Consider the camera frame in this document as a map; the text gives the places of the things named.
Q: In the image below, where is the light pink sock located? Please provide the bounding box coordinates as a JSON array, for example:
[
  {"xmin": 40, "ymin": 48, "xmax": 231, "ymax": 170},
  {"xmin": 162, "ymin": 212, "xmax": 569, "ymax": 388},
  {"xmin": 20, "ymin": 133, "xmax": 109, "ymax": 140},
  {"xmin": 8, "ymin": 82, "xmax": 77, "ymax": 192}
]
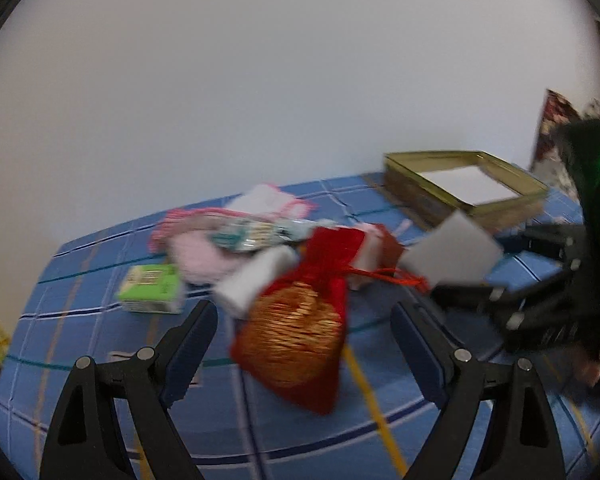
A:
[{"xmin": 168, "ymin": 231, "xmax": 245, "ymax": 285}]

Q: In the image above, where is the red gold drawstring pouch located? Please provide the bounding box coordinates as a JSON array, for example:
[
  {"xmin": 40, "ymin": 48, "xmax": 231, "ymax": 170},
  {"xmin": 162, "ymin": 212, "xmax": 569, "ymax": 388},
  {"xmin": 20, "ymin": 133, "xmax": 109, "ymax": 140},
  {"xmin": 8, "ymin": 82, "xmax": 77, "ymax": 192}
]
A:
[{"xmin": 230, "ymin": 226, "xmax": 429, "ymax": 415}]

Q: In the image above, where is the pink trimmed white cloth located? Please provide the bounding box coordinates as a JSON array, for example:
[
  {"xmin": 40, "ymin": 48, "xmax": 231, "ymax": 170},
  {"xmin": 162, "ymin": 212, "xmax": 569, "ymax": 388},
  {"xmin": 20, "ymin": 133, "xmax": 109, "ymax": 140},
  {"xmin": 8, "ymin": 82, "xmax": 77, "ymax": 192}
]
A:
[{"xmin": 148, "ymin": 183, "xmax": 314, "ymax": 252}]

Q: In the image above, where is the right hand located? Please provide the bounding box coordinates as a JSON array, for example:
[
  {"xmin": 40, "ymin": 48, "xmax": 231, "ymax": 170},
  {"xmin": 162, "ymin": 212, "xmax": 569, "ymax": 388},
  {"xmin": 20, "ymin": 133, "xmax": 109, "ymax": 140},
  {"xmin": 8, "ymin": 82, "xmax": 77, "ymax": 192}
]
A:
[{"xmin": 569, "ymin": 346, "xmax": 600, "ymax": 396}]

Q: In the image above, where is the white foam tin liner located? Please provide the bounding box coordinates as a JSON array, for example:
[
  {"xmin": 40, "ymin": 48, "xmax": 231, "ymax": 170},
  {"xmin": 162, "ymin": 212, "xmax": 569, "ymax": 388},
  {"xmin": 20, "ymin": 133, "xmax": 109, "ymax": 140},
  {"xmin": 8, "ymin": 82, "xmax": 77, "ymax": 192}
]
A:
[{"xmin": 419, "ymin": 166, "xmax": 519, "ymax": 206}]

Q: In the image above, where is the gold metal tin box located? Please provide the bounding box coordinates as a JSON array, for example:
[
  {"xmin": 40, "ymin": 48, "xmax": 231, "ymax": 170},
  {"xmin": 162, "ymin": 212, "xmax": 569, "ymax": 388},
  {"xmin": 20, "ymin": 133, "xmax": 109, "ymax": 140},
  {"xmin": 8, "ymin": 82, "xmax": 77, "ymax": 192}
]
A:
[{"xmin": 382, "ymin": 151, "xmax": 548, "ymax": 233}]

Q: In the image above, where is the red floral blanket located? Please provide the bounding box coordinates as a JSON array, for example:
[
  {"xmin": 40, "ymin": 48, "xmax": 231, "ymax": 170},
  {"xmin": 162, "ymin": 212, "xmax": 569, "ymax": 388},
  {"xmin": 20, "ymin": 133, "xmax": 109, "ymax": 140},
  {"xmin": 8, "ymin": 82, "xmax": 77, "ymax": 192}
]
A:
[{"xmin": 529, "ymin": 89, "xmax": 580, "ymax": 172}]

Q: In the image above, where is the green white small box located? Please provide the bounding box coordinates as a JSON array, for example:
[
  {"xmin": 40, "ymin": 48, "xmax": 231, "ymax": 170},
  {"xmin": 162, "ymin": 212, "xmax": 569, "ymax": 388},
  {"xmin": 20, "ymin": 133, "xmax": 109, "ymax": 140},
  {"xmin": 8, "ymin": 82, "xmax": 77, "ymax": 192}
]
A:
[{"xmin": 117, "ymin": 263, "xmax": 185, "ymax": 314}]

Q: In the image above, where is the white foam piece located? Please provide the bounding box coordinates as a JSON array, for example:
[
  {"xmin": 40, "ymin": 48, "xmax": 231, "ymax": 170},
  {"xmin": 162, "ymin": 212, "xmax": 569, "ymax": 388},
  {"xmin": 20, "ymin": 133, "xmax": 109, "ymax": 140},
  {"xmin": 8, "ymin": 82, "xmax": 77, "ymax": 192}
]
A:
[{"xmin": 211, "ymin": 245, "xmax": 299, "ymax": 320}]

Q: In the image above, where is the teal patterned packet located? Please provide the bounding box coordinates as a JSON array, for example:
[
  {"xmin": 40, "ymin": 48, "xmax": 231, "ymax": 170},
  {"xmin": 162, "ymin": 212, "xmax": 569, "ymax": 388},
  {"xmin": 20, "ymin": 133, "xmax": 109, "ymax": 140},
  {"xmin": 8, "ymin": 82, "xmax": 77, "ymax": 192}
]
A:
[{"xmin": 209, "ymin": 219, "xmax": 337, "ymax": 254}]

